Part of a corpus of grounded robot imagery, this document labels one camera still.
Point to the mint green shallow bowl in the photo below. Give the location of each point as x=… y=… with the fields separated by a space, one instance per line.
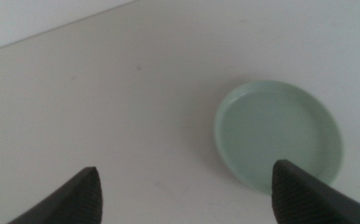
x=276 y=124

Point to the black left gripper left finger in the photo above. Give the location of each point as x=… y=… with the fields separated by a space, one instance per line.
x=80 y=199

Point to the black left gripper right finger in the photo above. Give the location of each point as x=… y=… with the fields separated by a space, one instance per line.
x=301 y=196

